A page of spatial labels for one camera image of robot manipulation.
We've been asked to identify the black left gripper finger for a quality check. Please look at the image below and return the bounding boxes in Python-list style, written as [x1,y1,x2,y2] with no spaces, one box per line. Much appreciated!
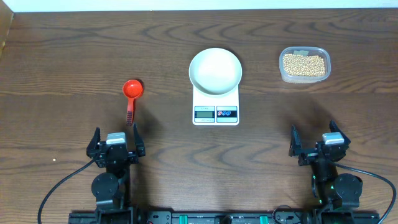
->
[133,123,144,152]
[88,127,101,152]

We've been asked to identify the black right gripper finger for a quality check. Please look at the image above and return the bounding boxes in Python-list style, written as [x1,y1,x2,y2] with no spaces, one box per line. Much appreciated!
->
[289,125,302,157]
[329,120,351,145]

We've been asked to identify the red measuring scoop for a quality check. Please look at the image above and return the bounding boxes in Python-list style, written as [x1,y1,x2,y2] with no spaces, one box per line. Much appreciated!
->
[122,80,144,126]

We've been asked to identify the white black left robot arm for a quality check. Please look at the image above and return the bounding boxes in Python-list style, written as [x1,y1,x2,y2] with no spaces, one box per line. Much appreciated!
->
[86,124,146,223]

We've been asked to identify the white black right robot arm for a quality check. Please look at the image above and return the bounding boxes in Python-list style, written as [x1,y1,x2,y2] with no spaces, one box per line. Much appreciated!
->
[289,120,363,223]

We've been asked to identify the white digital kitchen scale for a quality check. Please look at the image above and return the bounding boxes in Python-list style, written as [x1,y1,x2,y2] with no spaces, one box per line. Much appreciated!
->
[192,86,239,126]

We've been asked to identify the white round bowl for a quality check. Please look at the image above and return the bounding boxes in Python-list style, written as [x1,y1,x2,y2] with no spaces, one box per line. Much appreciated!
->
[188,48,243,95]

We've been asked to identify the yellow soybeans in container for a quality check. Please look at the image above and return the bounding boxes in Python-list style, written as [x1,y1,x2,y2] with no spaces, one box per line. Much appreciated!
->
[282,54,326,77]

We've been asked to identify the clear plastic bean container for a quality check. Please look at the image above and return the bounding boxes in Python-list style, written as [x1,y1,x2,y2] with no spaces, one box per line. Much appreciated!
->
[279,47,331,84]

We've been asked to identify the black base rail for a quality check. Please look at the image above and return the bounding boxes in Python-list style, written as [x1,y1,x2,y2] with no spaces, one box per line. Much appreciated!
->
[68,210,379,224]

